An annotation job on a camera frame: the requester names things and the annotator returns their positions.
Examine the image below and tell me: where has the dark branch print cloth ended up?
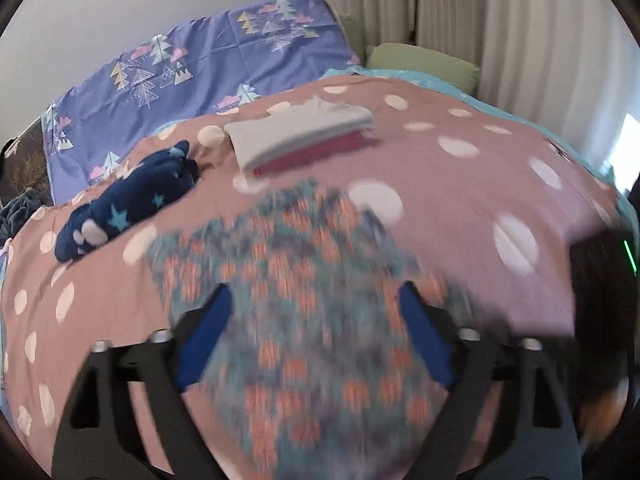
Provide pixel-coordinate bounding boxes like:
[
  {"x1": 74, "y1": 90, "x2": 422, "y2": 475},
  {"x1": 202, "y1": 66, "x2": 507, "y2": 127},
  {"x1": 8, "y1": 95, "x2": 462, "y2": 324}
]
[{"x1": 0, "y1": 120, "x2": 56, "y2": 206}]

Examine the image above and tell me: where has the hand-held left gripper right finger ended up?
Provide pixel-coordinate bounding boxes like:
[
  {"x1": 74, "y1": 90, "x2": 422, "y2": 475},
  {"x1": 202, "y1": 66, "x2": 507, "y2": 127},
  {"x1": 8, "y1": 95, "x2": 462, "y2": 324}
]
[{"x1": 397, "y1": 280, "x2": 586, "y2": 480}]

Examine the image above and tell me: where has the purple tree print sheet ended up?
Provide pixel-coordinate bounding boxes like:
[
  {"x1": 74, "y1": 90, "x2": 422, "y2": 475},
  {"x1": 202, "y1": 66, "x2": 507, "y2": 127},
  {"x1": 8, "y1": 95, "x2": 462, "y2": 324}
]
[{"x1": 42, "y1": 0, "x2": 363, "y2": 206}]

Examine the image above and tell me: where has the pink polka dot blanket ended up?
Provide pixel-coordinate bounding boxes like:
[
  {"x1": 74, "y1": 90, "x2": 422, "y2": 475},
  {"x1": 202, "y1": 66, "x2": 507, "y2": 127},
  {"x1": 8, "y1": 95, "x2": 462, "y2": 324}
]
[{"x1": 0, "y1": 77, "x2": 626, "y2": 480}]

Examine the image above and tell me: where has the navy star print garment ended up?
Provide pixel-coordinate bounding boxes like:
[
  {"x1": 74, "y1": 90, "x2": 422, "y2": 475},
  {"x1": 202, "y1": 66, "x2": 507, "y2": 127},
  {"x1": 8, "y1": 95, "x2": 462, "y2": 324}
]
[{"x1": 54, "y1": 140, "x2": 201, "y2": 263}]

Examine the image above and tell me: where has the beige curtain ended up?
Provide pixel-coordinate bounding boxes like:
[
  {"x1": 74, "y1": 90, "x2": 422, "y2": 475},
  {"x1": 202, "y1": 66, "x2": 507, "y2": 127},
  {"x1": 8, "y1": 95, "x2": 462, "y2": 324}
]
[{"x1": 340, "y1": 0, "x2": 640, "y2": 181}]

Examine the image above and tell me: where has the green pillow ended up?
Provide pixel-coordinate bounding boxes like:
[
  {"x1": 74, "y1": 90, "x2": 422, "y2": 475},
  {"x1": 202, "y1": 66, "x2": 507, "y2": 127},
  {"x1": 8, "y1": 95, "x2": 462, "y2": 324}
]
[{"x1": 366, "y1": 42, "x2": 481, "y2": 95}]

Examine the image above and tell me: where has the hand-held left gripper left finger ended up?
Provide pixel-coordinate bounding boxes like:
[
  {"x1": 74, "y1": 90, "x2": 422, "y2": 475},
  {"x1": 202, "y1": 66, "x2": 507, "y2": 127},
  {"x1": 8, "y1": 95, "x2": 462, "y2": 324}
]
[{"x1": 50, "y1": 282, "x2": 236, "y2": 480}]

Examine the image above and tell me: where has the maroon folded garment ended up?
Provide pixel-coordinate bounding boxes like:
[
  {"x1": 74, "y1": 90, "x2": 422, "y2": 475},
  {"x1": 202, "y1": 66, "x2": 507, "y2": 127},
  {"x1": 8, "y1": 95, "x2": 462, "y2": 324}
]
[{"x1": 252, "y1": 130, "x2": 381, "y2": 178}]

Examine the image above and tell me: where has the dark teal fuzzy blanket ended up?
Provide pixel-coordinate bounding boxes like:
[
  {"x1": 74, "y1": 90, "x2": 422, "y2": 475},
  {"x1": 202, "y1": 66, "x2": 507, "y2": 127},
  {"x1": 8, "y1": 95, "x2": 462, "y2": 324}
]
[{"x1": 0, "y1": 187, "x2": 51, "y2": 242}]

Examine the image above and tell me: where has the grey folded garment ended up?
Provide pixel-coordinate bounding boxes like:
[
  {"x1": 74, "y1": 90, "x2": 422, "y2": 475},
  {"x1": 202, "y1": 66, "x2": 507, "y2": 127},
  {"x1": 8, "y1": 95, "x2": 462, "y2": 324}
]
[{"x1": 224, "y1": 96, "x2": 375, "y2": 173}]

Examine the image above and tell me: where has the teal floral print garment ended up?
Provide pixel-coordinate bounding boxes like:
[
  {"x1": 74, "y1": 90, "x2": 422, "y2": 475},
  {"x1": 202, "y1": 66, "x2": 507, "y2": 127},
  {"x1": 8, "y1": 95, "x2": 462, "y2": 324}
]
[{"x1": 145, "y1": 177, "x2": 496, "y2": 480}]

